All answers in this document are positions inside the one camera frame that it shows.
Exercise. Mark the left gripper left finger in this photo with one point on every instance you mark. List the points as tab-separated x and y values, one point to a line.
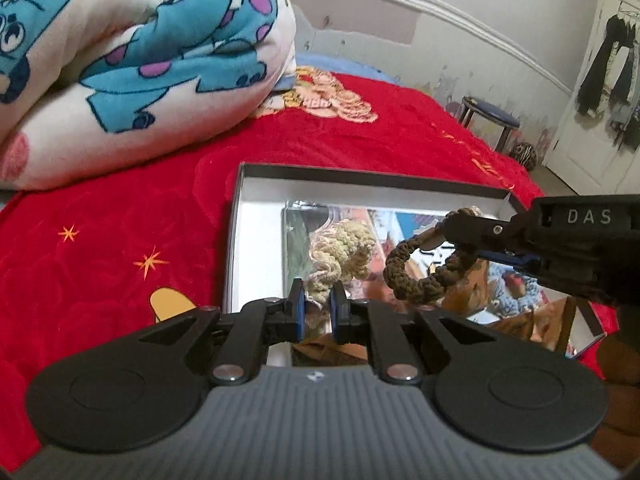
242	339

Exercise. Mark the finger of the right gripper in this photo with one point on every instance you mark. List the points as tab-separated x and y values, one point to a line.
520	262

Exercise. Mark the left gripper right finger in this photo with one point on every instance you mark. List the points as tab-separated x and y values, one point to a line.
375	325

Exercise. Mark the blue knitted scrunchie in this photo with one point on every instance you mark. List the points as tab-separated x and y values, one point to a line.
511	293

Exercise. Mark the brown pyramid snack packet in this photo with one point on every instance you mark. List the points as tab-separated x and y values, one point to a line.
471	294

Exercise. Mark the brown braided scrunchie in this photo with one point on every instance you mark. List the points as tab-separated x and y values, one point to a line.
430	288

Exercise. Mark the beige knitted scrunchie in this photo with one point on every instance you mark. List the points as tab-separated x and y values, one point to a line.
341	252

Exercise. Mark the person's right hand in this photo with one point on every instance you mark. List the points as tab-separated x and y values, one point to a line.
617	439

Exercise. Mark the black shallow cardboard box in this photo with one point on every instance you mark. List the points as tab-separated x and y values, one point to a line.
277	211

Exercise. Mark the white door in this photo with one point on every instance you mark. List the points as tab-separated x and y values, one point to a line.
596	150

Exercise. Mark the Chinese history textbook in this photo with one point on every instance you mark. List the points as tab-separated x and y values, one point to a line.
402	259

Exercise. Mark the patterned ball on floor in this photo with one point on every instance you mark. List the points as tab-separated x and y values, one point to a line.
524	154

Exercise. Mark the dark clothes hanging on door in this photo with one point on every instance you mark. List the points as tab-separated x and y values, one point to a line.
611	85

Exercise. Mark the blue padded stool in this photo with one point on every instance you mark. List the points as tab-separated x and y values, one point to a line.
471	107

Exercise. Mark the red plush bed blanket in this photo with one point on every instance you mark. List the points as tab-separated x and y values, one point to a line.
79	264

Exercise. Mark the cartoon monster print duvet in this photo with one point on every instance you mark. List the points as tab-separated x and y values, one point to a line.
92	86

